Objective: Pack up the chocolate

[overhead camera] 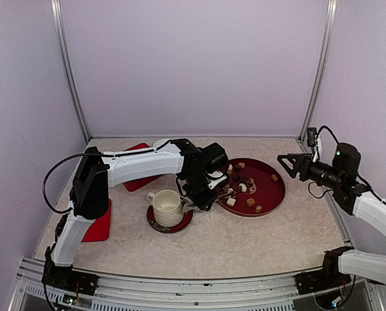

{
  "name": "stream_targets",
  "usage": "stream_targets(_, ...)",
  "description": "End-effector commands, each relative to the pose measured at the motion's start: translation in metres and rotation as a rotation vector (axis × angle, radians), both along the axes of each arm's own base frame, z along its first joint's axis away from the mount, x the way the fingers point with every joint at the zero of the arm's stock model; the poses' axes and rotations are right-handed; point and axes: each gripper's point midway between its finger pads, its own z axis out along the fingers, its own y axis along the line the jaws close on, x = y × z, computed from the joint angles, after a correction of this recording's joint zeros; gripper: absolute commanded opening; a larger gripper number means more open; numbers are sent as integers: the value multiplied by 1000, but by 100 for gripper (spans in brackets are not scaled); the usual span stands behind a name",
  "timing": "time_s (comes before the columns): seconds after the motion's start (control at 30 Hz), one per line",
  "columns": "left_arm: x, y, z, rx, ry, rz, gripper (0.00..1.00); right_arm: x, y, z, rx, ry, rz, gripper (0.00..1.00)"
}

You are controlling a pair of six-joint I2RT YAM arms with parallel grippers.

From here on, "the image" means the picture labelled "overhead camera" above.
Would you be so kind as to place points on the cream ceramic mug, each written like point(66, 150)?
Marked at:
point(166, 207)

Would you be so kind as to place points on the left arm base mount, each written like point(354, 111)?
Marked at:
point(72, 281)

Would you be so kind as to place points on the white square chocolate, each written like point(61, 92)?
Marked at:
point(231, 202)

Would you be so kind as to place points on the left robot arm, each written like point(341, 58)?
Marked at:
point(199, 167)

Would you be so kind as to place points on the tan ridged square chocolate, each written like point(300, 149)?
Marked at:
point(250, 202)

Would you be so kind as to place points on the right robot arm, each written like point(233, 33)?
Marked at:
point(356, 199)

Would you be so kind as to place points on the right aluminium frame post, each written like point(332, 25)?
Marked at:
point(321, 67)

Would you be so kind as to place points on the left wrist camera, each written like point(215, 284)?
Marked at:
point(216, 179)

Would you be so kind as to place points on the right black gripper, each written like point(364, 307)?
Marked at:
point(301, 158)

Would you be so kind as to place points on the metal serving tongs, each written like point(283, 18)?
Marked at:
point(222, 194)

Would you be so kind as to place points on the floral dark red saucer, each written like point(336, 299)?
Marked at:
point(186, 220)

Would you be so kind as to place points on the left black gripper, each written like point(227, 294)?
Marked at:
point(202, 202)

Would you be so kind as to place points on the aluminium frame post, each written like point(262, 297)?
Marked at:
point(57, 17)
point(321, 67)

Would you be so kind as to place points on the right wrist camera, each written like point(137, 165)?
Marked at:
point(314, 143)

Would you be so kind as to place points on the white and tan chocolate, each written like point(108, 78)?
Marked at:
point(230, 170)

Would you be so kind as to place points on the red chocolate box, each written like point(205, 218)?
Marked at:
point(137, 184)

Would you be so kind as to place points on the left aluminium frame post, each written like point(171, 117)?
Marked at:
point(57, 17)

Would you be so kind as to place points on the white and orange bowl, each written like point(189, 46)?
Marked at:
point(160, 142)

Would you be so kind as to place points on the front aluminium rail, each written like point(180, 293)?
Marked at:
point(122, 292)

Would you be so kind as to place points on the red box lid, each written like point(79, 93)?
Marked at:
point(99, 231)

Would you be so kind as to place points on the round dark red tray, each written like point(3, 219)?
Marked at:
point(257, 177)

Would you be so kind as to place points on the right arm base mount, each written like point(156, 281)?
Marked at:
point(319, 280)

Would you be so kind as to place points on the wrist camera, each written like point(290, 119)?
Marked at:
point(216, 179)
point(314, 143)

